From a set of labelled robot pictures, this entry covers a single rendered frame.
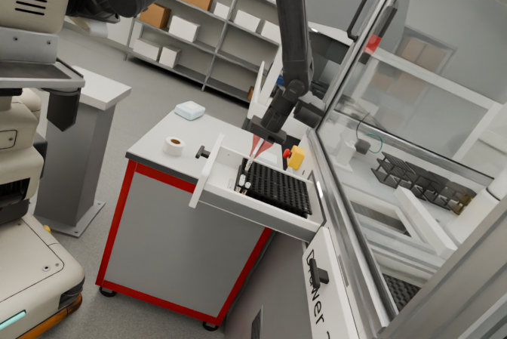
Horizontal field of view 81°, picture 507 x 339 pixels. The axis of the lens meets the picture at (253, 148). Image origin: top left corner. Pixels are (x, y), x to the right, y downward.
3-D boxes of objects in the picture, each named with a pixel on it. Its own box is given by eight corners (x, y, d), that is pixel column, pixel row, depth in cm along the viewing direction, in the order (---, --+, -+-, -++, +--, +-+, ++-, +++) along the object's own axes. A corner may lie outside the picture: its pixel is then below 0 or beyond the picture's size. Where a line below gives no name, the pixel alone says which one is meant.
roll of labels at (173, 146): (158, 146, 109) (161, 137, 107) (174, 145, 114) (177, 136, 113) (169, 156, 105) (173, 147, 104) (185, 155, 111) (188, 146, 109)
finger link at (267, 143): (240, 145, 85) (255, 117, 81) (262, 156, 85) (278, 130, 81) (235, 154, 78) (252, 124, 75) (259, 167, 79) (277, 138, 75)
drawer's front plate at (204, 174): (188, 207, 76) (201, 172, 72) (209, 159, 103) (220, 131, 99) (194, 209, 76) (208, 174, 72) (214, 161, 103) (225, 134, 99)
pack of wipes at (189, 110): (190, 121, 140) (193, 113, 138) (173, 112, 141) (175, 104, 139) (204, 115, 154) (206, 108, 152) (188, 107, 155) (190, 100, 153)
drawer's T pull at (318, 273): (312, 289, 57) (315, 284, 56) (308, 260, 64) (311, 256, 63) (329, 295, 57) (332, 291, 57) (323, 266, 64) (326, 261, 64)
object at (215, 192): (198, 201, 77) (205, 183, 75) (215, 159, 101) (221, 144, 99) (335, 254, 81) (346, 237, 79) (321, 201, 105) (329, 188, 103)
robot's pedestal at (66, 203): (16, 220, 146) (32, 75, 117) (53, 188, 173) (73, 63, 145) (78, 238, 151) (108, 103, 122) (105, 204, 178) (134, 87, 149)
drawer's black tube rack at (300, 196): (228, 202, 82) (237, 184, 79) (235, 173, 98) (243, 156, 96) (302, 231, 84) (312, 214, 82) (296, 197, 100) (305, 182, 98)
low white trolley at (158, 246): (87, 300, 127) (126, 150, 98) (144, 214, 184) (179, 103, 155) (214, 341, 133) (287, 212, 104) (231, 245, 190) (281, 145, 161)
